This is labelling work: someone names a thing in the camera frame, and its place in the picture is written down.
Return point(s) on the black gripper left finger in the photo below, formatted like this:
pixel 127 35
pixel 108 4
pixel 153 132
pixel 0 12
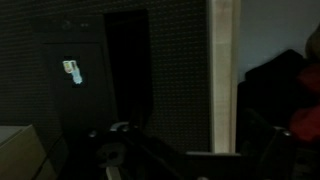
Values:
pixel 113 156

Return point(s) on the red clothing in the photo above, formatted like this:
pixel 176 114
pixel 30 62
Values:
pixel 308 123

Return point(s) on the tan wooden block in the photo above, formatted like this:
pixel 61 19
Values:
pixel 20 153

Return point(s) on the light wooden drawer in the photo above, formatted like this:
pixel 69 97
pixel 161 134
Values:
pixel 223 83

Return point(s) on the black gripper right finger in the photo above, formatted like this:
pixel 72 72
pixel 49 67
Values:
pixel 276 153

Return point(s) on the black box with sticker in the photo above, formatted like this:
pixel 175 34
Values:
pixel 80 100

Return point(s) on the dark grey clothing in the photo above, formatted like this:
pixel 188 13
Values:
pixel 266 86

